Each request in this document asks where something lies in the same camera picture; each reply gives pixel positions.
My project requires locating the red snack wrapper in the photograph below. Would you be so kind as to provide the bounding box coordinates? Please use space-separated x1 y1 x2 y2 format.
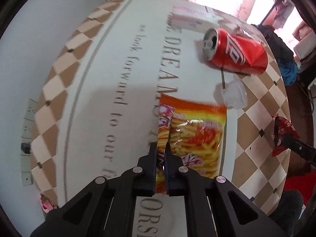
272 114 300 157

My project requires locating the yellow fries snack bag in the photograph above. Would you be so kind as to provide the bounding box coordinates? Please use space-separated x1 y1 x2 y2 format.
155 94 227 194

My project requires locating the red cola can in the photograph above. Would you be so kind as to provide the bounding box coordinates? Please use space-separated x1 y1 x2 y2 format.
203 28 268 75

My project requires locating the white blue milk carton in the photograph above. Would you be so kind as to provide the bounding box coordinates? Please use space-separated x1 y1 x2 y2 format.
168 6 224 33

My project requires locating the red blanket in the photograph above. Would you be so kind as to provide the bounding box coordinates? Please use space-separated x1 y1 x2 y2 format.
284 171 316 206

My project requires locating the blue quilted blanket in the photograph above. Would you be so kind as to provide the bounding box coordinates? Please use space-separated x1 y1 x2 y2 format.
276 59 298 86

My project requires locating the small clear plastic cup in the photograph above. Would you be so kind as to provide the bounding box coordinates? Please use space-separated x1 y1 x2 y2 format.
221 79 248 110

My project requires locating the white power strip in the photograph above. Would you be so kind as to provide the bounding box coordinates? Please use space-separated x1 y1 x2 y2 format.
20 99 38 187

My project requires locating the checkered brown white bedspread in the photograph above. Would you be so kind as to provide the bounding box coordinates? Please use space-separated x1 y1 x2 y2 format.
31 0 289 236

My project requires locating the dark grey jacket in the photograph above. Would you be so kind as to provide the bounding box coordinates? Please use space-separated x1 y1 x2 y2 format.
253 25 294 63

